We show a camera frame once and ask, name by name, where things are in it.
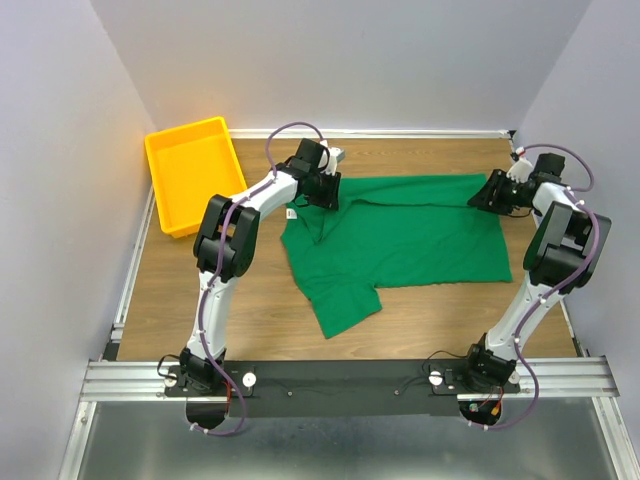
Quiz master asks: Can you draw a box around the aluminium front rail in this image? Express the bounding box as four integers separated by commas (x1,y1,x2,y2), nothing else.
80,357,619,402

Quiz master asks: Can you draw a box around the aluminium rail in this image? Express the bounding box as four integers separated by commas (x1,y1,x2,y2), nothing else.
80,357,619,402
507,137,586,359
101,187,155,361

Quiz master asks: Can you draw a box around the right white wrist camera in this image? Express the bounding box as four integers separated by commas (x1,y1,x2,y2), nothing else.
506,147,533,184

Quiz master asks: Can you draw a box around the aluminium right side rail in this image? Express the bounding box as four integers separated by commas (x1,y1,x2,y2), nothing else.
507,137,586,359

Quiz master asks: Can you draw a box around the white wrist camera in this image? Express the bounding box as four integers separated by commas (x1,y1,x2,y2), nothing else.
506,147,533,184
319,140,345,175

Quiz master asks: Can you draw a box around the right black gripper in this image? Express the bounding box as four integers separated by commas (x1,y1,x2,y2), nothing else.
465,169,529,217

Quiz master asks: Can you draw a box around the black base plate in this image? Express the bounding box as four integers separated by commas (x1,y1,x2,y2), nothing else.
158,358,520,426

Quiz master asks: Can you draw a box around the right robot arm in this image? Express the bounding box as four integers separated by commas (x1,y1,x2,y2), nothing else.
459,146,611,392

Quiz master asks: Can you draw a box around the green t shirt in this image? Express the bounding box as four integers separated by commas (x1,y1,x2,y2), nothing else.
281,174,513,339

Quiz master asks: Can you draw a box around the yellow plastic tray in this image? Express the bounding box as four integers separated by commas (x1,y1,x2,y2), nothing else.
144,116,247,238

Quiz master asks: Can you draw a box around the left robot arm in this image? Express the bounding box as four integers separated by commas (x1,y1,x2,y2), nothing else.
179,138,345,395

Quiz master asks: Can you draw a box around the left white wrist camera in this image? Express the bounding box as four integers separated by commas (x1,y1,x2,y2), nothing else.
319,140,345,175

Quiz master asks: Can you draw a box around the aluminium left side rail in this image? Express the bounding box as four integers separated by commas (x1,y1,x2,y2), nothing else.
101,187,155,361

